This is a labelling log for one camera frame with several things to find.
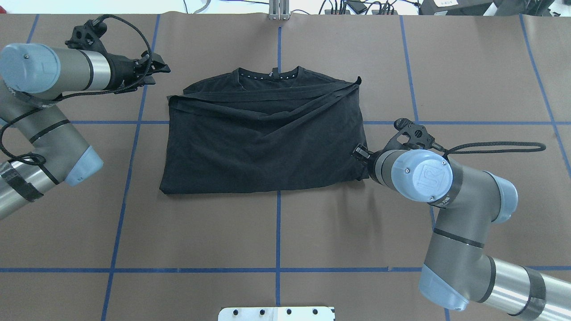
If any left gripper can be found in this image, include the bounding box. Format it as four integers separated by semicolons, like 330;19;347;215
107;53;171;90

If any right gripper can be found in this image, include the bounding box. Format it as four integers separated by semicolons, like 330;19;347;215
352;144;377;181

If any black graphic t-shirt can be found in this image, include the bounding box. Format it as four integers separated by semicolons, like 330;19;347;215
160;66;368;195

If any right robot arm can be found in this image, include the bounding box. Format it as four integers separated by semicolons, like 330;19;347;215
352;144;571;321

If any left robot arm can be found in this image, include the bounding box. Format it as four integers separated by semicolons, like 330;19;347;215
1;41;170;218

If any black box on desk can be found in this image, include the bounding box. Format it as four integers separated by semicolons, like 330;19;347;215
419;0;494;16

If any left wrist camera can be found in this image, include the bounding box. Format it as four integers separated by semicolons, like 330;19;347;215
65;20;108;54

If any aluminium frame post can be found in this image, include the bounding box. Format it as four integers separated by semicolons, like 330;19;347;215
268;0;291;21

